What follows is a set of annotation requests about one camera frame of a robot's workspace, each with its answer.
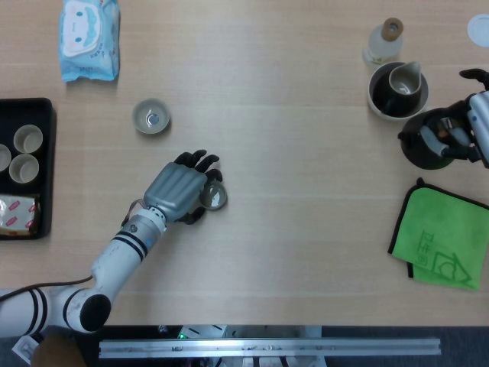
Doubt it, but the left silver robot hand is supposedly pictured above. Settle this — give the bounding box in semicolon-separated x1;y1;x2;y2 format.
143;148;225;225

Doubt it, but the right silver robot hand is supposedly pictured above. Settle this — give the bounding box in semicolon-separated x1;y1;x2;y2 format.
418;68;489;169

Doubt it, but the small dark grey teacup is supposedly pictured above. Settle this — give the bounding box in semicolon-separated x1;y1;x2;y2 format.
200;181;229;212

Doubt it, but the black teapot with handle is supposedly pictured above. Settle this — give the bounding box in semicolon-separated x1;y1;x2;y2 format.
397;107;473;170

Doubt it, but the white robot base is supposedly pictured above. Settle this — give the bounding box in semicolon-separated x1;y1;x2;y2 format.
158;324;325;367

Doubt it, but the wide grey tea bowl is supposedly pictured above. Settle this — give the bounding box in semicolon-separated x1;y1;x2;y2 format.
131;98;172;135

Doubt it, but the dark pitcher beige inside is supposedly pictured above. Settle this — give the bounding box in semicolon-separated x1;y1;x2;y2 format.
381;60;424;116

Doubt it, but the green microfiber cloth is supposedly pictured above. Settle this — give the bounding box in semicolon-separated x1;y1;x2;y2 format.
387;177;489;292

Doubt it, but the white bowl black inside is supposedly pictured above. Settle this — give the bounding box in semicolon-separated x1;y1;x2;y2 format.
367;61;429;122

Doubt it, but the glass bottle wooden stopper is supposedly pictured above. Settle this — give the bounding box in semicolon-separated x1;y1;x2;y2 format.
361;17;405;69

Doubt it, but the black plastic tray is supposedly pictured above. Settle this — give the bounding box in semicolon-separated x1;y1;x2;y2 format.
0;97;57;241

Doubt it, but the beige paper cup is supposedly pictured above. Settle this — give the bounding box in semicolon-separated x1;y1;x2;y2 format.
8;153;40;184
0;143;12;173
13;124;44;154

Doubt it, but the silver red snack packet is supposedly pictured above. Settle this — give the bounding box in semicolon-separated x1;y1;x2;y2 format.
0;193;41;235

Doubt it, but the blue wet wipes pack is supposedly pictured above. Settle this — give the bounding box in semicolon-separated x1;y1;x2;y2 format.
57;0;121;84

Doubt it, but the brown rounded object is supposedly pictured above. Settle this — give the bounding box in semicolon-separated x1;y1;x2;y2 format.
31;334;87;367

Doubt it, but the white floor socket box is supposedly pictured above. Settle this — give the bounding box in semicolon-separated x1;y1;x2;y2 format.
11;334;39;364

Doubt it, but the brown arm cable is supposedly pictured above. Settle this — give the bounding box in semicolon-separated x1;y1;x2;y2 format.
0;275;95;303

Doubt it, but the aluminium profile rail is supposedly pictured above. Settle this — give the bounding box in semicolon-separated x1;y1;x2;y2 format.
98;336;442;359

